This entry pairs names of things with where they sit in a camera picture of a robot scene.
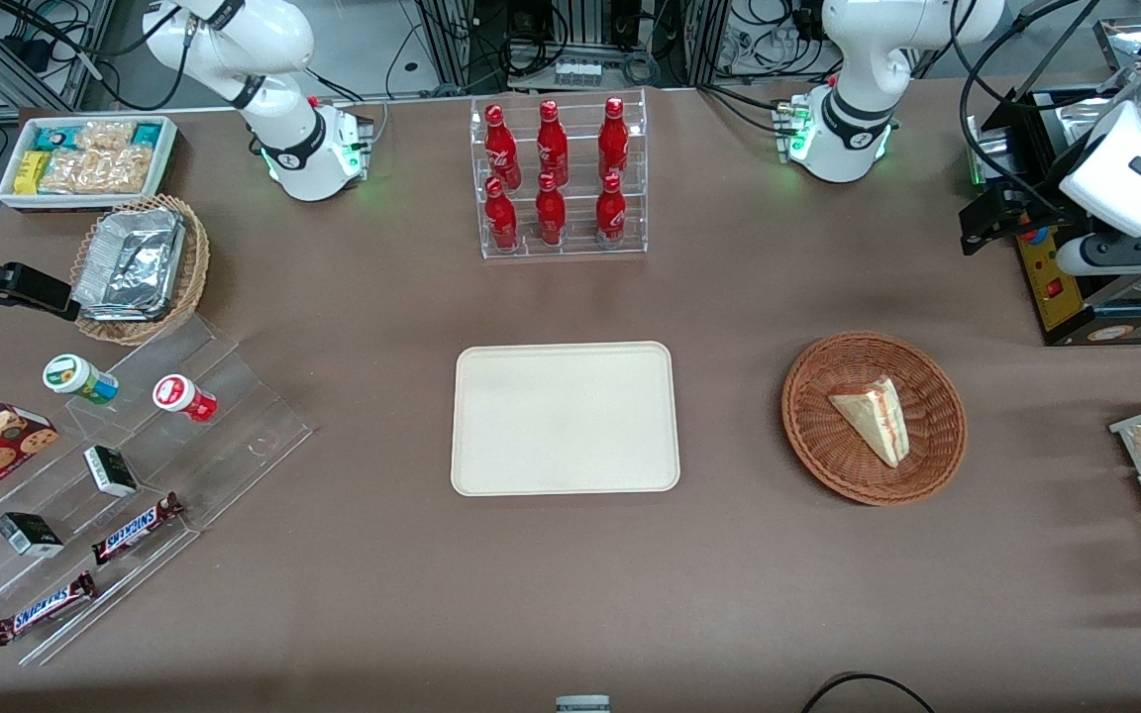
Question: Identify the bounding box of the white rectangular snack bin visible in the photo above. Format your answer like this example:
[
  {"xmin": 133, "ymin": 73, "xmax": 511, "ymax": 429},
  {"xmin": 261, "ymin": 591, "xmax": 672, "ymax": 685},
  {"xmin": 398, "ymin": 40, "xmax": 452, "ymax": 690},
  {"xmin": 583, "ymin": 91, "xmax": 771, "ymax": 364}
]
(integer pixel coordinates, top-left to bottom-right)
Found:
[{"xmin": 0, "ymin": 115, "xmax": 179, "ymax": 213}]

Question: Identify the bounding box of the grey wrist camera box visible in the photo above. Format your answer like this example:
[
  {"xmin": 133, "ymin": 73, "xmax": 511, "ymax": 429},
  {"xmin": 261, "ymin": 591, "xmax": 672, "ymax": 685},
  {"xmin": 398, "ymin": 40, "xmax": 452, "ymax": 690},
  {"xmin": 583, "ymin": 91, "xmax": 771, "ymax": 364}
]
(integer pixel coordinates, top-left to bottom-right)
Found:
[{"xmin": 1056, "ymin": 236, "xmax": 1141, "ymax": 280}]

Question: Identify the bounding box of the brown Snickers bar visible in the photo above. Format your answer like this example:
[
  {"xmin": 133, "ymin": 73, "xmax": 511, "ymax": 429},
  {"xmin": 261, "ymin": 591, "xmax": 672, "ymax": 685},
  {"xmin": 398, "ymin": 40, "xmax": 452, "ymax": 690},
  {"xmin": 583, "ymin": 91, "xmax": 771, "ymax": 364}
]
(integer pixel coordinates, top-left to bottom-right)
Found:
[
  {"xmin": 0, "ymin": 570, "xmax": 98, "ymax": 648},
  {"xmin": 91, "ymin": 491, "xmax": 185, "ymax": 566}
]

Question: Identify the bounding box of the small black carton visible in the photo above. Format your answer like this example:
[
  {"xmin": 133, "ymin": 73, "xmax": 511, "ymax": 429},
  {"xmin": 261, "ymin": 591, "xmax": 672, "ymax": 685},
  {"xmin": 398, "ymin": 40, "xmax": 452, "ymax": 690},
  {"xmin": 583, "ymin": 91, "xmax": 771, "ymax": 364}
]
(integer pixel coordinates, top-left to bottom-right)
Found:
[
  {"xmin": 82, "ymin": 445, "xmax": 140, "ymax": 499},
  {"xmin": 0, "ymin": 511, "xmax": 65, "ymax": 559}
]

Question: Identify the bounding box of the round brown wicker basket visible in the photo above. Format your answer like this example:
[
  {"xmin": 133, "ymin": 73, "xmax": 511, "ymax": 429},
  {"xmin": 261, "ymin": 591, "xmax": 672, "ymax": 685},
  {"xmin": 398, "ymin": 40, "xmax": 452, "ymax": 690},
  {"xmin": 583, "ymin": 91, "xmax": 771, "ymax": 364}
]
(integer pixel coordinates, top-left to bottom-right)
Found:
[{"xmin": 781, "ymin": 331, "xmax": 969, "ymax": 507}]

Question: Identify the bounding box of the red lidded snack cup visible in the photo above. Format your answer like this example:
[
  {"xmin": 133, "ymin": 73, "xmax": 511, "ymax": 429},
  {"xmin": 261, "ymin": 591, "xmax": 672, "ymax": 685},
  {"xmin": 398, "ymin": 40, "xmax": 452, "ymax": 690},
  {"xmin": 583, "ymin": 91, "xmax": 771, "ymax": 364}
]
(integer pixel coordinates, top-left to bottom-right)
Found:
[{"xmin": 153, "ymin": 373, "xmax": 219, "ymax": 424}]

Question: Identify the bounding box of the red cola bottle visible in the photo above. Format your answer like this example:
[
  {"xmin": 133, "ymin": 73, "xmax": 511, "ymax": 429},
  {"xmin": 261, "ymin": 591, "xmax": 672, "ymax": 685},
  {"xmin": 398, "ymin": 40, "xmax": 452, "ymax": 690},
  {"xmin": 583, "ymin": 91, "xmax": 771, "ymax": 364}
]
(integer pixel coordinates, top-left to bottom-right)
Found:
[
  {"xmin": 485, "ymin": 104, "xmax": 522, "ymax": 190},
  {"xmin": 535, "ymin": 172, "xmax": 568, "ymax": 248},
  {"xmin": 537, "ymin": 100, "xmax": 570, "ymax": 187},
  {"xmin": 597, "ymin": 96, "xmax": 630, "ymax": 183},
  {"xmin": 595, "ymin": 172, "xmax": 628, "ymax": 245},
  {"xmin": 483, "ymin": 177, "xmax": 519, "ymax": 252}
]

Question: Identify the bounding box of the black cable loop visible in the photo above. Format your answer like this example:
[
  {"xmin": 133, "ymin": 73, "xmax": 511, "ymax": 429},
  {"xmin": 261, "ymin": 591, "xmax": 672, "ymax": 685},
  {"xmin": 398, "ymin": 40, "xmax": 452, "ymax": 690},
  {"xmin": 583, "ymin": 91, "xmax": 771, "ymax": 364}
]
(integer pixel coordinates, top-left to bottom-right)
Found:
[{"xmin": 800, "ymin": 671, "xmax": 939, "ymax": 713}]

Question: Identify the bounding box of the clear acrylic bottle rack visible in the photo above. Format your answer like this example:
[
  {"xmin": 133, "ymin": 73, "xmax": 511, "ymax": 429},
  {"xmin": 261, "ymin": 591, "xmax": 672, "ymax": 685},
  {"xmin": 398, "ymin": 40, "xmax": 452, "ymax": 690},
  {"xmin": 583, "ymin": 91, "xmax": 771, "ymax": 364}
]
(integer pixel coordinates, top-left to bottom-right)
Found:
[{"xmin": 469, "ymin": 88, "xmax": 650, "ymax": 261}]

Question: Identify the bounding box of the green lidded snack cup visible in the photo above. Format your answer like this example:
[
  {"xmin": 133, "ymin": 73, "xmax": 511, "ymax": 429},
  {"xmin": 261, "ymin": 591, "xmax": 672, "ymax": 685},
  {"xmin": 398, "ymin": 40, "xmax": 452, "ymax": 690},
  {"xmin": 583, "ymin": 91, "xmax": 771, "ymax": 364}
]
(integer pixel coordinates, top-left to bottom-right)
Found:
[{"xmin": 43, "ymin": 354, "xmax": 120, "ymax": 406}]

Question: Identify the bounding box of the triangular sandwich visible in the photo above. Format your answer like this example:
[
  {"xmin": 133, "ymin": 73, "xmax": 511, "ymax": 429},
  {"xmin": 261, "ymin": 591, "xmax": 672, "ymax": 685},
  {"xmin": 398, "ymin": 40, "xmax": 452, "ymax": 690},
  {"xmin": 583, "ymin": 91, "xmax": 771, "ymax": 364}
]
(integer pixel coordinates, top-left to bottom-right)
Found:
[{"xmin": 827, "ymin": 375, "xmax": 912, "ymax": 469}]

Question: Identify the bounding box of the yellow snack pack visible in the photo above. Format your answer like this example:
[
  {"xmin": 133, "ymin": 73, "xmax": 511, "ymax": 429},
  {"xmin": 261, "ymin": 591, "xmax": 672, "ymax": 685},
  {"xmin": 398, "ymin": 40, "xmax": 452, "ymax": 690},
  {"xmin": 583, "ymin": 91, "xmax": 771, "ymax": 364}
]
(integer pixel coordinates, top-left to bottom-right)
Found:
[{"xmin": 14, "ymin": 151, "xmax": 51, "ymax": 196}]

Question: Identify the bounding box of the small clear rice cracker bag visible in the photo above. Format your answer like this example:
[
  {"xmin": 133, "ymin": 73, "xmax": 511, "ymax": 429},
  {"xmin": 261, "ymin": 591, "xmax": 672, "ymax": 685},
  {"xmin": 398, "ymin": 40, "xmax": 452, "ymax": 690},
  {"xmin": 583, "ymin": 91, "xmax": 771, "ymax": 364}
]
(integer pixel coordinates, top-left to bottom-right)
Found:
[{"xmin": 75, "ymin": 120, "xmax": 137, "ymax": 153}]

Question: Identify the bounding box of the large clear rice cracker bag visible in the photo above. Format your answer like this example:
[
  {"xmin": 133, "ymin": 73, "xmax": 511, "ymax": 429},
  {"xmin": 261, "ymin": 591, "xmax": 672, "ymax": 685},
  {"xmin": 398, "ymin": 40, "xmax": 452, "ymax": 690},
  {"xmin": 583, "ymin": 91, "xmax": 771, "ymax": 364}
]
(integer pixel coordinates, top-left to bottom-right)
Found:
[{"xmin": 39, "ymin": 147, "xmax": 155, "ymax": 196}]

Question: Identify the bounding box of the cream rectangular serving tray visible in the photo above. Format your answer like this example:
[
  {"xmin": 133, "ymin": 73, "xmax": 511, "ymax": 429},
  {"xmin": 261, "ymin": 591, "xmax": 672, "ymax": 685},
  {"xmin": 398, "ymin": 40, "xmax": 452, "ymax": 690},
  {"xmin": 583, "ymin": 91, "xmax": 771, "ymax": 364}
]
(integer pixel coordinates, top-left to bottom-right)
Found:
[{"xmin": 451, "ymin": 342, "xmax": 681, "ymax": 497}]

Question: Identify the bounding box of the light wicker basket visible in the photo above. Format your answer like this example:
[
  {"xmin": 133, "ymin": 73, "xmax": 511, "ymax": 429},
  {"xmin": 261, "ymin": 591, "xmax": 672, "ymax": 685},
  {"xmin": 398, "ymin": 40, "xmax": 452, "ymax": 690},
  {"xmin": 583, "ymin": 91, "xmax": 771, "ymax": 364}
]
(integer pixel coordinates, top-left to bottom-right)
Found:
[{"xmin": 69, "ymin": 194, "xmax": 211, "ymax": 347}]

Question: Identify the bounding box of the black food warmer machine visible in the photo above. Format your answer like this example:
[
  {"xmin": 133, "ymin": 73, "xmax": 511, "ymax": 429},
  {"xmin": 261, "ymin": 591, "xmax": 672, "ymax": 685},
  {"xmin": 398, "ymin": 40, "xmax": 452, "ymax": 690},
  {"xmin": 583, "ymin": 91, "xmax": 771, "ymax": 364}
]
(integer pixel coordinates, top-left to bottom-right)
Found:
[{"xmin": 967, "ymin": 18, "xmax": 1141, "ymax": 347}]

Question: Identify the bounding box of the aluminium foil tray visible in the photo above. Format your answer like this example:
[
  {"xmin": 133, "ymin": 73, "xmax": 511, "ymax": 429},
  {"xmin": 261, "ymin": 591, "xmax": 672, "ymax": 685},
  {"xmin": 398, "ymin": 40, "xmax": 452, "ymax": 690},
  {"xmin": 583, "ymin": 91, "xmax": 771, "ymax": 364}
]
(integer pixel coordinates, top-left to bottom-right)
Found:
[{"xmin": 71, "ymin": 207, "xmax": 186, "ymax": 322}]

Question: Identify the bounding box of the clear acrylic stepped shelf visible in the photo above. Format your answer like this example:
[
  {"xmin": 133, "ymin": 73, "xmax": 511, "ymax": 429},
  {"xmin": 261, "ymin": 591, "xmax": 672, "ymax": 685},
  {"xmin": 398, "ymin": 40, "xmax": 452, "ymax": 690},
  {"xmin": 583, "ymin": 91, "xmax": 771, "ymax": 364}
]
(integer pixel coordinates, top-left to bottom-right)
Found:
[{"xmin": 0, "ymin": 314, "xmax": 315, "ymax": 667}]

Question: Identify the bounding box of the aluminium frame rail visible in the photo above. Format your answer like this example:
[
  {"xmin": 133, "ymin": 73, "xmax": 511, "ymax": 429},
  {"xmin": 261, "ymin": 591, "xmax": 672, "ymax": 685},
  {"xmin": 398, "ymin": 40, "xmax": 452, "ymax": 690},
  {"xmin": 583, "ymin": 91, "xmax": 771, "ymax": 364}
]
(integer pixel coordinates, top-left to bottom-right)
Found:
[{"xmin": 0, "ymin": 0, "xmax": 118, "ymax": 116}]

